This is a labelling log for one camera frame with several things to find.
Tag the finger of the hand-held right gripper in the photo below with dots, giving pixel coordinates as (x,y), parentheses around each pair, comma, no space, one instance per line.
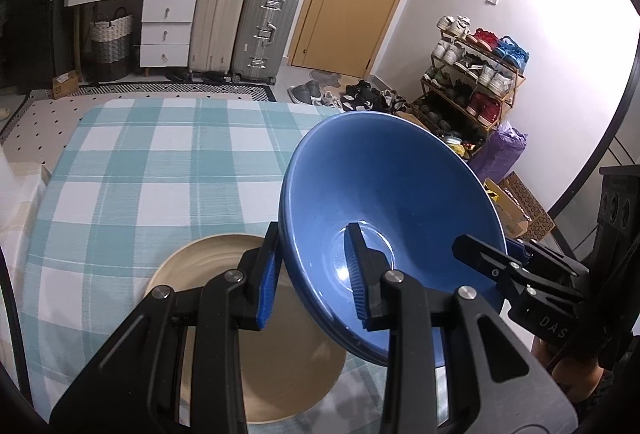
(550,264)
(485,259)

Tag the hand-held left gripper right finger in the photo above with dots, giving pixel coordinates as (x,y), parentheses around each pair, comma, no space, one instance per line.
(356,279)

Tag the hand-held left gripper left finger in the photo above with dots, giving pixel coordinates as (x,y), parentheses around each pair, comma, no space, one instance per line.
(267,284)

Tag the cream round plate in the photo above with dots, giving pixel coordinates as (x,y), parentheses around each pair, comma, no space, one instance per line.
(280,364)

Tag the person's right hand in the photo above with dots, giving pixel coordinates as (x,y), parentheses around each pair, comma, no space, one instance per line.
(575,374)

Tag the printed cardboard box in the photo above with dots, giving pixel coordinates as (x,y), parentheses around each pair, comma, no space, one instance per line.
(525,209)

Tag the purple bag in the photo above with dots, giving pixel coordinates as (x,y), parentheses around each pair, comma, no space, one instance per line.
(502,152)

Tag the teal checked tablecloth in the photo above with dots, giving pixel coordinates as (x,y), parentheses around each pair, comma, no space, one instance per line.
(150,164)

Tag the wooden shoe rack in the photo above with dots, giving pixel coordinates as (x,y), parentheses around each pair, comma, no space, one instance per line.
(517,82)

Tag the scattered shoes group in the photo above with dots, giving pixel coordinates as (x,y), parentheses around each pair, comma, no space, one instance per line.
(360,94)

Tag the black and white zigzag rug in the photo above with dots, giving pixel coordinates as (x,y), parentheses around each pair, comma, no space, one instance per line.
(150,90)

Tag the silver suitcase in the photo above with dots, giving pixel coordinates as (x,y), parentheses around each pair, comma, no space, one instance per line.
(265,29)

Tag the beige suitcase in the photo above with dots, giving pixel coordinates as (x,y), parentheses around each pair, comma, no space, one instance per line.
(217,24)

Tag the white dressing table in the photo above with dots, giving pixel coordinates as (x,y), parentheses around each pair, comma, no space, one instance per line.
(165,34)

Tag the woven laundry basket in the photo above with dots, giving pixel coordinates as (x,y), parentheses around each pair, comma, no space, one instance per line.
(111,49)

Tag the small cardboard box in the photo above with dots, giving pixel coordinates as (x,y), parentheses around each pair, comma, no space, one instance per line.
(66,84)

